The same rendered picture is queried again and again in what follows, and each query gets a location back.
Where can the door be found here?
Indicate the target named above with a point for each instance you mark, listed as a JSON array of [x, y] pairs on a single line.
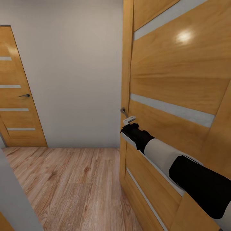
[[176, 81], [19, 121]]

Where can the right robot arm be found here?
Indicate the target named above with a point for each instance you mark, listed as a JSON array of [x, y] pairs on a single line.
[[210, 190]]

